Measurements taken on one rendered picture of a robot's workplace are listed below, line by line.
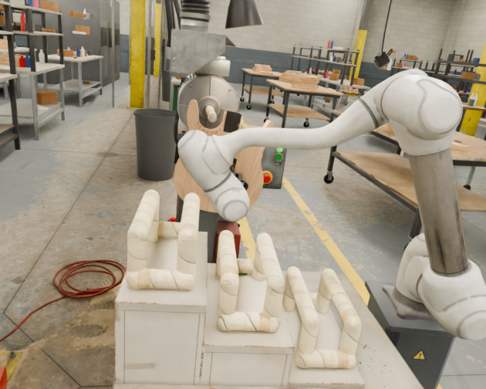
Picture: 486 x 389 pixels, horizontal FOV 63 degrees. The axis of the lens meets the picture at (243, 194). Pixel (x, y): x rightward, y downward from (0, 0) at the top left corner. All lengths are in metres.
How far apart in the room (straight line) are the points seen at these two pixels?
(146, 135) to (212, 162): 3.26
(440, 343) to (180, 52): 1.29
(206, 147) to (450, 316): 0.82
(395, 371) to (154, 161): 3.80
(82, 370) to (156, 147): 2.73
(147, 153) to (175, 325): 3.79
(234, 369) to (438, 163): 0.69
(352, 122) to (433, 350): 0.84
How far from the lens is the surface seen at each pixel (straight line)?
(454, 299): 1.28
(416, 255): 1.45
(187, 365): 0.76
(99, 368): 2.17
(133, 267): 0.69
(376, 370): 0.91
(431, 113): 0.99
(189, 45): 1.35
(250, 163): 1.54
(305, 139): 1.16
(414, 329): 1.49
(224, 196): 1.14
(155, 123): 4.30
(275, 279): 0.71
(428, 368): 1.64
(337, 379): 0.84
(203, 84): 1.65
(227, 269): 0.72
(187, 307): 0.68
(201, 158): 1.12
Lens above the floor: 1.50
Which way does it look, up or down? 20 degrees down
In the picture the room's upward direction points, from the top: 7 degrees clockwise
